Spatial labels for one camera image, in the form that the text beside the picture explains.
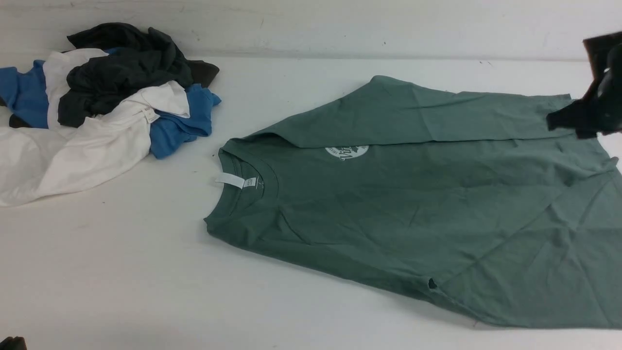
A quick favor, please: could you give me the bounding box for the dark grey shirt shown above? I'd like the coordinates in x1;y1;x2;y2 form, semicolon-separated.
0;22;220;128

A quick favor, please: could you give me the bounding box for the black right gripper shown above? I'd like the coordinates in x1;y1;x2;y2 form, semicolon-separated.
546;32;622;139

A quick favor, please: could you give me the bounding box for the white shirt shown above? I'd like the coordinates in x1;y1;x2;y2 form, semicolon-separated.
0;49;191;208

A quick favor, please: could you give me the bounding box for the blue shirt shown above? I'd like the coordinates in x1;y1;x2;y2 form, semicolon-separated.
0;48;222;160

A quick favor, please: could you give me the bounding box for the green long-sleeve top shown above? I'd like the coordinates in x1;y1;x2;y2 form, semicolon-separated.
205;76;622;329

